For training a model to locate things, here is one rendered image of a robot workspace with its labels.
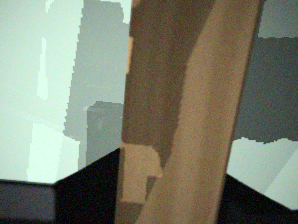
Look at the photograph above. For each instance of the wooden board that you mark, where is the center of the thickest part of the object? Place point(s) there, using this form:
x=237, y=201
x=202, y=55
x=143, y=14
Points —
x=187, y=66

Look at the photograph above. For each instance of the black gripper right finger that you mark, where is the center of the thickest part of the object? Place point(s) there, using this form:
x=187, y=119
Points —
x=243, y=205

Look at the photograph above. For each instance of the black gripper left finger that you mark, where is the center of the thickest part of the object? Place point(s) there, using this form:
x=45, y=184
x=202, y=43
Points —
x=87, y=196

